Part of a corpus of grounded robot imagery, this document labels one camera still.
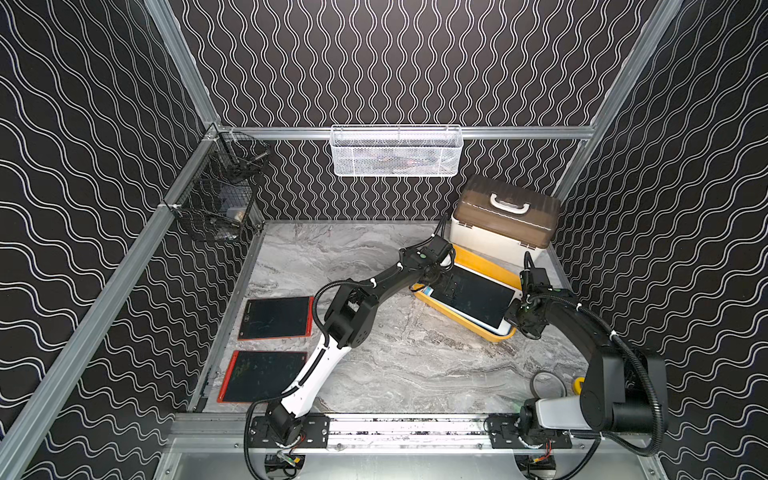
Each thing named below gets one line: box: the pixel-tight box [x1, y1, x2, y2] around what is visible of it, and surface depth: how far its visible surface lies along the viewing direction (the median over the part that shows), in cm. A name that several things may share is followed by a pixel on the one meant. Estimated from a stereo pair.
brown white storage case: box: [449, 174, 560, 268], surface depth 100 cm
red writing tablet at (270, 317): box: [238, 296, 314, 341], surface depth 97 cm
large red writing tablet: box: [217, 350, 308, 403], surface depth 87 cm
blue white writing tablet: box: [422, 258, 523, 335], surface depth 97 cm
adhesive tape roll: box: [530, 370, 568, 399], surface depth 84 cm
